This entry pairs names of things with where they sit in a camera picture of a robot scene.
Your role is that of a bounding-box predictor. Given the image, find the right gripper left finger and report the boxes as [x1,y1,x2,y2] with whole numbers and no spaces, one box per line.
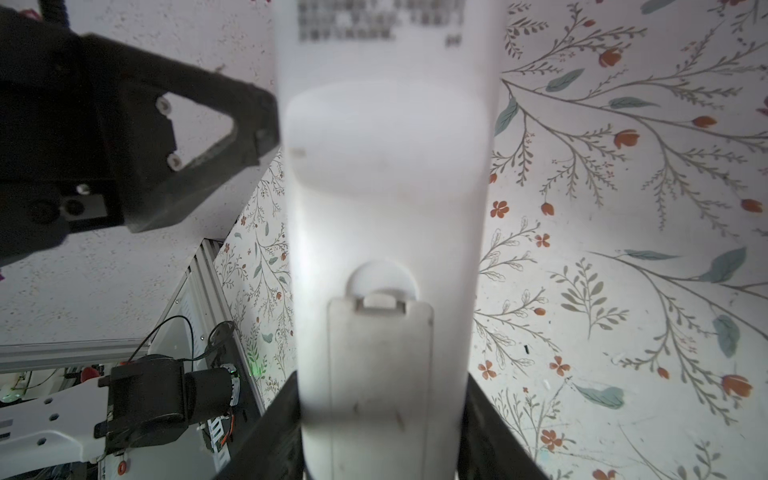
[215,371,303,480]

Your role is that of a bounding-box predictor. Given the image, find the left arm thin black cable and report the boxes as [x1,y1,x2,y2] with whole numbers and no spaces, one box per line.
[125,314,238,364]

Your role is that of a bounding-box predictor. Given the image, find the aluminium front rail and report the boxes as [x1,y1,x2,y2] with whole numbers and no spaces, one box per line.
[0,238,265,480]

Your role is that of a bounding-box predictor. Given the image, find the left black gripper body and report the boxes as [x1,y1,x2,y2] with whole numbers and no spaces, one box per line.
[1,7,130,266]

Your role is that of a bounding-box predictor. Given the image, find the white remote control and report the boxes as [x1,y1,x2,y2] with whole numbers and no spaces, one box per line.
[273,1,506,479]

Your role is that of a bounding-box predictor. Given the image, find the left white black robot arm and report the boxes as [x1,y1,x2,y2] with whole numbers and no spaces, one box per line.
[1,1,280,479]

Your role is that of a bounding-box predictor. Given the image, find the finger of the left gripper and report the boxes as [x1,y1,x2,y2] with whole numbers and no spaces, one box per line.
[83,35,279,233]

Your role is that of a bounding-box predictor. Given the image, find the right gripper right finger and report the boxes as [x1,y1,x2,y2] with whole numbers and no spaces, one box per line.
[458,375,547,480]

